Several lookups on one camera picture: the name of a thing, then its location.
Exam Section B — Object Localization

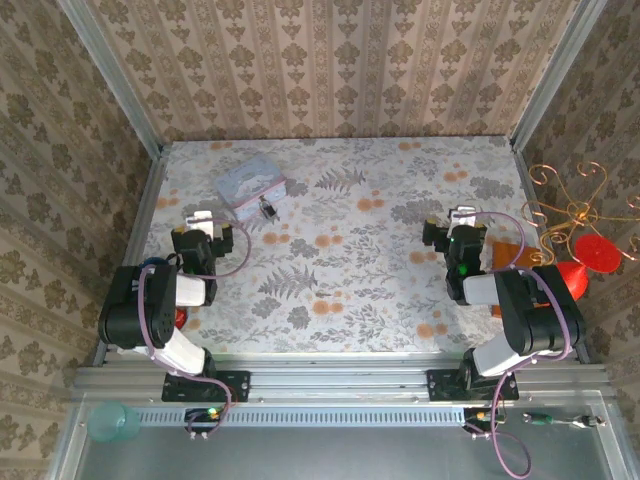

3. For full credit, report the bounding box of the grey metal tray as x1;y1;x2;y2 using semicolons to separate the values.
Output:
49;392;631;480

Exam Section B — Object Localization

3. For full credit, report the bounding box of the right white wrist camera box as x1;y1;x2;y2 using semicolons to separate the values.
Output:
449;205;477;227

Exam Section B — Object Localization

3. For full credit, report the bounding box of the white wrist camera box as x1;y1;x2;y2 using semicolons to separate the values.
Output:
183;209;217;236
449;205;477;227

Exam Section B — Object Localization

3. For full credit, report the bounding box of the black connector board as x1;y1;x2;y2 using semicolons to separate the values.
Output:
183;407;225;435
463;407;506;436

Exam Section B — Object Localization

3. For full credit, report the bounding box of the grey slotted cable duct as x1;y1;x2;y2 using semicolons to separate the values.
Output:
134;405;469;427

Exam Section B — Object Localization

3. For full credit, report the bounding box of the gold wire curl stand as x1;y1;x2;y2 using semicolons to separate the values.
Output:
519;160;640;274

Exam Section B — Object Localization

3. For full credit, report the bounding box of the dark blue mug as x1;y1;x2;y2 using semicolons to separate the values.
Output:
139;253;182;269

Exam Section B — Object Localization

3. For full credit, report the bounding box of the aluminium front rail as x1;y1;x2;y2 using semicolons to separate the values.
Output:
72;352;614;404

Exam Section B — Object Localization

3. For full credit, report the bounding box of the green black connector lead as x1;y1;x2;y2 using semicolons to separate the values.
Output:
523;410;607;430

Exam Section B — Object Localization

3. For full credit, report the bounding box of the translucent green plastic cup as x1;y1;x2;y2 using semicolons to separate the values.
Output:
87;402;142;444

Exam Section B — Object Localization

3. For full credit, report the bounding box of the aluminium frame post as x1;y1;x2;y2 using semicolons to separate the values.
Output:
509;0;609;151
54;0;166;159

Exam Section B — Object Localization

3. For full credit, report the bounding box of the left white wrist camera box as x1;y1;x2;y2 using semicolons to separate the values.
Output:
183;209;217;236

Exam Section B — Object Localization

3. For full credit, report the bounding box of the pastel bunny print tin box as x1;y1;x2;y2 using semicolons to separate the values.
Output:
213;154;289;222

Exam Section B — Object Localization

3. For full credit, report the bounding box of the red hourglass shaped ornament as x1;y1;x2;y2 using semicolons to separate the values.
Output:
556;233;624;303

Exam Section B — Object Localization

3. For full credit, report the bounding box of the orange wooden board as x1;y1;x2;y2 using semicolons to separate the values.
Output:
487;238;546;320

